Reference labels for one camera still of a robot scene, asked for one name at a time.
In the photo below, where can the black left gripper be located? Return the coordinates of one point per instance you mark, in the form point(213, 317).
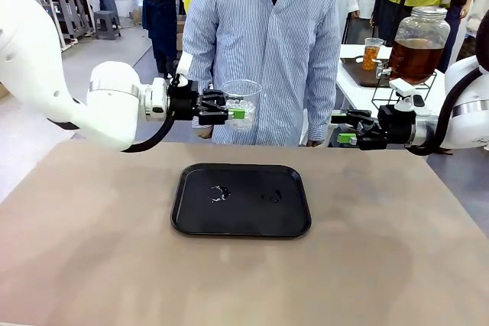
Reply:
point(183, 102)

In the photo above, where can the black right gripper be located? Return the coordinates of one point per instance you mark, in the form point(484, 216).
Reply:
point(397, 127)

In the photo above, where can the short clear plastic cup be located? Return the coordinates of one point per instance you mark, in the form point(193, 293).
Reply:
point(240, 91)

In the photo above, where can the tall clear plastic cup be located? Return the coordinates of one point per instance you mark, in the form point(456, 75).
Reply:
point(372, 57)

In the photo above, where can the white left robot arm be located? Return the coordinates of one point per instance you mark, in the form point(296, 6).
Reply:
point(111, 112)

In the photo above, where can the person's right forearm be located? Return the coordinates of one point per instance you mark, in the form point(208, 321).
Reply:
point(200, 70)

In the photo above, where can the person's left forearm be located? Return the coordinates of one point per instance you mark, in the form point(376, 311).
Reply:
point(324, 112)

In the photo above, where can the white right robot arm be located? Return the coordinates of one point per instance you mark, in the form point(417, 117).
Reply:
point(470, 120)

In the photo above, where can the glass drink dispenser jar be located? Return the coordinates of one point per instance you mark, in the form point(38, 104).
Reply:
point(416, 59)

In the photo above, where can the person's right hand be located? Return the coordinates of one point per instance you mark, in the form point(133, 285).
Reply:
point(202, 133)

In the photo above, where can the person's left hand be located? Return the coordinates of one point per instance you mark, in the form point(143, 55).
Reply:
point(315, 143)

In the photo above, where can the white side table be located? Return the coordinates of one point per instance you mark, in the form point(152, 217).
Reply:
point(349, 93)

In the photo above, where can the brown serving tray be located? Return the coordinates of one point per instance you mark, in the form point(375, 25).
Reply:
point(353, 72)

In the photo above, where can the person in striped shirt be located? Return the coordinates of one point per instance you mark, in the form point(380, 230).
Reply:
point(260, 55)

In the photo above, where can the bystander in dark apron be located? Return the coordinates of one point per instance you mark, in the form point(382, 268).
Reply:
point(156, 17)

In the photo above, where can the black plastic serving tray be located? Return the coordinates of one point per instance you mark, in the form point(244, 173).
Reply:
point(244, 219)

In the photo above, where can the grey plastic stool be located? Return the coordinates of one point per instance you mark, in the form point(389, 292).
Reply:
point(107, 17)

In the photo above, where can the grey metal workbench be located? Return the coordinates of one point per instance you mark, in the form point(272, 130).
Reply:
point(68, 9)

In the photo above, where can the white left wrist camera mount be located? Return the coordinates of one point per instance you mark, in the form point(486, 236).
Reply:
point(183, 66)

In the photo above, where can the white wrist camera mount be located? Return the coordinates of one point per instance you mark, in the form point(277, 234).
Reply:
point(183, 66)
point(401, 87)

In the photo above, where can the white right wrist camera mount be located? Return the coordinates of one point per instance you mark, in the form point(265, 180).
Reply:
point(401, 87)

